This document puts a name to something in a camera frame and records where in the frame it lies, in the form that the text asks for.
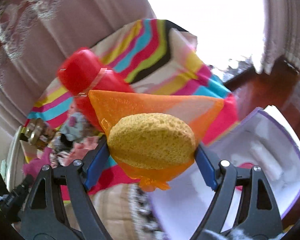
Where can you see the white tissue pack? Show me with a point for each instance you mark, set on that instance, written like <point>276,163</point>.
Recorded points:
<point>266,160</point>

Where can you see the purple white storage box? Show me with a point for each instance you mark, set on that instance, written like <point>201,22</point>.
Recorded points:
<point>181,209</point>

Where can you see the gold lid snack jar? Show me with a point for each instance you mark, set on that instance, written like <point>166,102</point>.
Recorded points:
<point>37,133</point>

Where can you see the striped colourful table cloth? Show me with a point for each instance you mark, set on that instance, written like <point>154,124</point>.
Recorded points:
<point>154,57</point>

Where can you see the pink round floral pouch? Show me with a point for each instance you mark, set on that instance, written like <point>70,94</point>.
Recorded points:
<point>243,174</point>

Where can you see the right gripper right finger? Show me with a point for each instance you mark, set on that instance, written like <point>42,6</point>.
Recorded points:
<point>257,216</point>

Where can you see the pink cartoon towel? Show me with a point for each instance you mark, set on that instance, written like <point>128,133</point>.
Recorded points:
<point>80,149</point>

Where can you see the striped beige cushion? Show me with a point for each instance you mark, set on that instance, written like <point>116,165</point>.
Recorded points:
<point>126,213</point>

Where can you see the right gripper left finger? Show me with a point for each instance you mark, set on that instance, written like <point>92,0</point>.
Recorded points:
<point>59,207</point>

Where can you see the magenta knitted glove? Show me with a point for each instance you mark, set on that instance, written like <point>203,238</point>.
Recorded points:
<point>34,166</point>

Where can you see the red thermos flask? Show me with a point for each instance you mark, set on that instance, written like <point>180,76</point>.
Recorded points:
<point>83,71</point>

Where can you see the grey plush toy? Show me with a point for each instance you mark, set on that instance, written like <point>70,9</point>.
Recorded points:
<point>75,128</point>

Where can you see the yellow sponge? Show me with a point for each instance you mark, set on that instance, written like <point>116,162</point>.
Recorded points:
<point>153,137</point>

